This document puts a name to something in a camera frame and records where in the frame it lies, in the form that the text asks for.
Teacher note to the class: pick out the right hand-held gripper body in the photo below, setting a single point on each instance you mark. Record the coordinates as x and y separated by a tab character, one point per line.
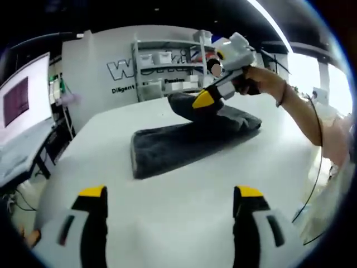
237	54

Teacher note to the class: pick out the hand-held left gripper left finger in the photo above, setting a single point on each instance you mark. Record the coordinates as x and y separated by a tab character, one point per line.
92	223

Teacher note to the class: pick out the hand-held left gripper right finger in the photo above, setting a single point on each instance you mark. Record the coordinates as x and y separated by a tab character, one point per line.
251	223

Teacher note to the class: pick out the dark grey towel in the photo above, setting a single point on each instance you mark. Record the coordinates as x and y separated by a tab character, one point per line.
181	145

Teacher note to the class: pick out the person's right hand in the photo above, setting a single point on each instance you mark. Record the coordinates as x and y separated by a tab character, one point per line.
262	79

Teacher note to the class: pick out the ceiling light strip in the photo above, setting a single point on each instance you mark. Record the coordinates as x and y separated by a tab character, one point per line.
273	25

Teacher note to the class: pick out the grey chair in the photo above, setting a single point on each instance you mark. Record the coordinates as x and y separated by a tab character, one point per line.
150	93

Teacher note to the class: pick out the group of white storage boxes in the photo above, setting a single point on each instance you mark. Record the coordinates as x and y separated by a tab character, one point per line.
163	58

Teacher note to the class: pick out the grey metal shelving unit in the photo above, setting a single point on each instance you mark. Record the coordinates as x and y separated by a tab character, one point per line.
167	43

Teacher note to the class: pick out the white table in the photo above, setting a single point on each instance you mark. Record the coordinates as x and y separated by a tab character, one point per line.
181	209

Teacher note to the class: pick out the grey standing desk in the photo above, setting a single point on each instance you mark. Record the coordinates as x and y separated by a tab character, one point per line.
25	148

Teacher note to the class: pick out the lavender roll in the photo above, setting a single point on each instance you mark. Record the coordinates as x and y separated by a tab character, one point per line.
69	99

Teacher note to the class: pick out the pink screen monitor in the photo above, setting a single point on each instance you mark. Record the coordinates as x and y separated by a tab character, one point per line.
36	92

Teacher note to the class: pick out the green hanging item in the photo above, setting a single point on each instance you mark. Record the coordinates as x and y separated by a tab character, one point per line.
62	83

